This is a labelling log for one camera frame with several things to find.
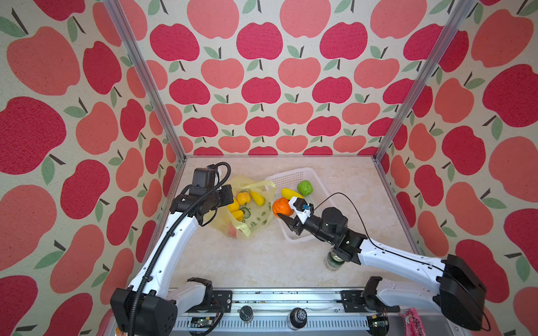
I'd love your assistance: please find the yellow banana toy fruit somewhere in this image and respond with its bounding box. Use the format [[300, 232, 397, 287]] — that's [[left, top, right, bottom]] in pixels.
[[249, 190, 266, 207]]

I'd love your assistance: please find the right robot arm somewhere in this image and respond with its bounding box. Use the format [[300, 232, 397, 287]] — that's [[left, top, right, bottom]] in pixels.
[[275, 202, 487, 331]]

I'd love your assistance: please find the black round knob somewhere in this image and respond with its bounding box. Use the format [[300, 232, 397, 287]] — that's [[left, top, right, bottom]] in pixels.
[[287, 307, 308, 330]]

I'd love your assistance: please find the yellow orange mango toy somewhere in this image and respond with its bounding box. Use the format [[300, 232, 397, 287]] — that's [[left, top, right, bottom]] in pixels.
[[228, 199, 245, 221]]

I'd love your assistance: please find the orange toy fruit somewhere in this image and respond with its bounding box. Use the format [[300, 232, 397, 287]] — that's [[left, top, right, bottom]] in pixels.
[[272, 197, 294, 218]]

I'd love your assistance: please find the white plastic basket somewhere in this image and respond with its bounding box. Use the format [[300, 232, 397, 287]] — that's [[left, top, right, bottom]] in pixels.
[[264, 167, 343, 244]]

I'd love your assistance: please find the green drink can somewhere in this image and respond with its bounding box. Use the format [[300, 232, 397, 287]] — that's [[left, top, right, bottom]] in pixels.
[[324, 251, 345, 272]]

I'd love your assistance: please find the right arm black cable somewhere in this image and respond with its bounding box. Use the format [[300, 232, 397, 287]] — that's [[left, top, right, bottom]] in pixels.
[[312, 192, 492, 332]]

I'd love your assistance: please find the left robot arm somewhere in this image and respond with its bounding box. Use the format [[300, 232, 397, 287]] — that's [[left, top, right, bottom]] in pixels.
[[110, 162, 233, 335]]

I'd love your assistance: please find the small grey knob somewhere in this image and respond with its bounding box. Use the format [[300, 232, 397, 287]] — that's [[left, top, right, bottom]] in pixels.
[[238, 305, 254, 323]]

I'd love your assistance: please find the small yellow toy fruit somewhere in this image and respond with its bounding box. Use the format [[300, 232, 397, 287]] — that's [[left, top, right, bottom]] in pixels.
[[237, 191, 252, 207]]

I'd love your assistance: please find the left aluminium corner post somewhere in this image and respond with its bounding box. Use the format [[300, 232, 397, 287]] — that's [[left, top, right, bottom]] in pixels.
[[104, 1, 186, 164]]

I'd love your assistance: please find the aluminium corner post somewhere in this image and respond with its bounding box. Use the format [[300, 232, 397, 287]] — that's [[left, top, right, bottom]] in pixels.
[[104, 1, 186, 164], [373, 0, 478, 164]]

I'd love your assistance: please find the peach toy fruit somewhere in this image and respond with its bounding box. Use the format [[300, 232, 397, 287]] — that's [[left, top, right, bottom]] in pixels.
[[228, 226, 237, 239]]

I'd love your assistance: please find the green toy fruit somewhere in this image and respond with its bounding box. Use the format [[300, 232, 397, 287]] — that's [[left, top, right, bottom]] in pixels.
[[297, 180, 313, 197]]

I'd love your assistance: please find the yellow elongated toy fruit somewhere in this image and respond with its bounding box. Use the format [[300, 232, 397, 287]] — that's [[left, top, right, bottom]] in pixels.
[[281, 188, 303, 200]]

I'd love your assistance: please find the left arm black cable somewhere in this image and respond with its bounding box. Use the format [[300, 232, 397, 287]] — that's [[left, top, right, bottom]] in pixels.
[[127, 161, 233, 336]]

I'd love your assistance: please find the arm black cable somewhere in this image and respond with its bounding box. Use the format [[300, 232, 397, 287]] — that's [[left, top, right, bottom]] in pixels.
[[127, 161, 233, 336], [312, 192, 492, 332]]

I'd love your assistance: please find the yellow plastic bag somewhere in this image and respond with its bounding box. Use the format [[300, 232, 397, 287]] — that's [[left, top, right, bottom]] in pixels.
[[205, 176, 276, 240]]

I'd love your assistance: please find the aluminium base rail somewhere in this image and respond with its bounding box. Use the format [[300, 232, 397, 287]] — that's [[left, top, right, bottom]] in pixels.
[[106, 287, 463, 336]]

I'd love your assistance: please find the right aluminium corner post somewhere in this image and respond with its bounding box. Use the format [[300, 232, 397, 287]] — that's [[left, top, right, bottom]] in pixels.
[[373, 0, 478, 164]]

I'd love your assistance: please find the pink snack packet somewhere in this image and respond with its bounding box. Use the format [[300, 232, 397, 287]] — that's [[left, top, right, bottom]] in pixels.
[[399, 308, 426, 336]]

